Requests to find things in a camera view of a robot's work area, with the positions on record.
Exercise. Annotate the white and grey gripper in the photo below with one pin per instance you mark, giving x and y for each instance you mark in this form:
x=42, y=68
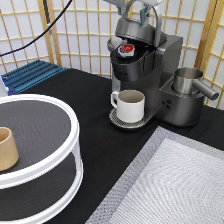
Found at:
x=124, y=6

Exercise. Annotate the tan wooden cup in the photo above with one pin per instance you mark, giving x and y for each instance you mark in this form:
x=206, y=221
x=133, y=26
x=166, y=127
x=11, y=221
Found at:
x=8, y=150

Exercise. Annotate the white ceramic mug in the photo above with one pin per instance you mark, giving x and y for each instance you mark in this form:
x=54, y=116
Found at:
x=129, y=105

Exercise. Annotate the steel milk frother jug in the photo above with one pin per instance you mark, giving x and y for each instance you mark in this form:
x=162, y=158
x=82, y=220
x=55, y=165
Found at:
x=188, y=80

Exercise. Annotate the white two-tier round shelf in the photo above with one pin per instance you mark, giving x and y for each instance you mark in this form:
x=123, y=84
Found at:
x=49, y=171

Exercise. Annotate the wooden shoji folding screen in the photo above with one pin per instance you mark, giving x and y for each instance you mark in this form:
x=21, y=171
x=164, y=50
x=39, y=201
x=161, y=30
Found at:
x=73, y=34

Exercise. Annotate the white coffee pod red lid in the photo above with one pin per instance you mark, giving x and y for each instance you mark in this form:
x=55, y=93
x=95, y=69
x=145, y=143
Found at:
x=126, y=50

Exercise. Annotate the grey woven placemat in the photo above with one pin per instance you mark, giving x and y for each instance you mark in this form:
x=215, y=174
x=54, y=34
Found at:
x=172, y=180

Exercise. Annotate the dark grey pod coffee machine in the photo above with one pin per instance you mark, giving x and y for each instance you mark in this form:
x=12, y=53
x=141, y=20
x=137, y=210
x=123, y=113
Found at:
x=151, y=71

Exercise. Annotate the blue ribbed metal block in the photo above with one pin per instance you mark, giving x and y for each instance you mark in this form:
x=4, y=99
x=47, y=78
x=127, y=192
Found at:
x=29, y=75

